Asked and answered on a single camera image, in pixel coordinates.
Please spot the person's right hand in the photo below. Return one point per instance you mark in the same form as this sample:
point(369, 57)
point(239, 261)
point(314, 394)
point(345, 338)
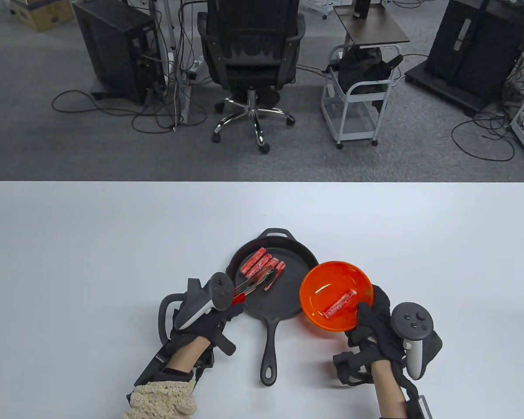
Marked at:
point(375, 337)

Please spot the white trolley cart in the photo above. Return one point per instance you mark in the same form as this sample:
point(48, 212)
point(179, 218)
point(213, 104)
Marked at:
point(341, 122)

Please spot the cardboard box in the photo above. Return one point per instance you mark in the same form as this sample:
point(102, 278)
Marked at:
point(43, 15)

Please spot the brown side table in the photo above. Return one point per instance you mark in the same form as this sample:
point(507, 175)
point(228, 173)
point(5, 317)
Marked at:
point(371, 26)

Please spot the black bottle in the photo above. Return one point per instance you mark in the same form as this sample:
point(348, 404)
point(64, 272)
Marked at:
point(361, 8)

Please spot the orange plastic bowl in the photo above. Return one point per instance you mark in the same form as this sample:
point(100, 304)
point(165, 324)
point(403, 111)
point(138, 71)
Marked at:
point(332, 279)

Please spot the black cast iron pan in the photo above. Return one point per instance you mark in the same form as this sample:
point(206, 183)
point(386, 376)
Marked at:
point(288, 297)

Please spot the black mesh office chair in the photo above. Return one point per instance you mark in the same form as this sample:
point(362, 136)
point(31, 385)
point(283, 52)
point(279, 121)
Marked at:
point(251, 43)

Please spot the person's left forearm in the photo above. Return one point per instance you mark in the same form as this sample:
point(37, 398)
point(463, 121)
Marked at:
point(185, 358)

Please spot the white stand base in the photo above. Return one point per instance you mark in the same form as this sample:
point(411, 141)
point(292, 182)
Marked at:
point(321, 6)

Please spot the white power strip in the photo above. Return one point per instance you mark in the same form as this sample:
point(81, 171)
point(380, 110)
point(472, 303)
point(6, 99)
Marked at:
point(195, 69)

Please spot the red white crab stick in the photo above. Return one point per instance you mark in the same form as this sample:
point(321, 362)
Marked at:
point(263, 262)

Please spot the grey handheld controller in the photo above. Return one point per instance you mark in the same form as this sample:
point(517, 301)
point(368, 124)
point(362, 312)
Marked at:
point(222, 291)
point(411, 321)

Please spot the red marbled meat slices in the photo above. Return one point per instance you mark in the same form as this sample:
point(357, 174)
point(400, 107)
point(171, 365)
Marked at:
point(276, 275)

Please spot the black bag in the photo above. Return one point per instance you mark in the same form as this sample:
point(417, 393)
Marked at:
point(362, 70)

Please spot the black computer tower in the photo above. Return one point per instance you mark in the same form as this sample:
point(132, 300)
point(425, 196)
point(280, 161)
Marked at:
point(113, 48)

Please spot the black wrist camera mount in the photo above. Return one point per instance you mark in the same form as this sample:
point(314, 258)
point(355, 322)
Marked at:
point(155, 366)
point(419, 409)

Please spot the person's right forearm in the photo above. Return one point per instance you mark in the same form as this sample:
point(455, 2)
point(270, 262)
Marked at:
point(388, 388)

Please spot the black equipment cabinet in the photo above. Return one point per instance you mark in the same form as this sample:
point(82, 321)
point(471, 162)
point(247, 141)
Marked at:
point(480, 43)

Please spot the cream knit sleeve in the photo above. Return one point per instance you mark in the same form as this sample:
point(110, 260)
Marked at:
point(161, 399)

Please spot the black platform base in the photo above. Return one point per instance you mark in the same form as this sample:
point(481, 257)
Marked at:
point(441, 94)

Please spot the person's left hand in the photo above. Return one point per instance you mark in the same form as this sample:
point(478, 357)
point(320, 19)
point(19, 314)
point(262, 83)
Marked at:
point(212, 329)

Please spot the red bacon strips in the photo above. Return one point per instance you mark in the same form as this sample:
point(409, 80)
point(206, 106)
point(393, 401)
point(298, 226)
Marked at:
point(340, 303)
point(272, 263)
point(253, 261)

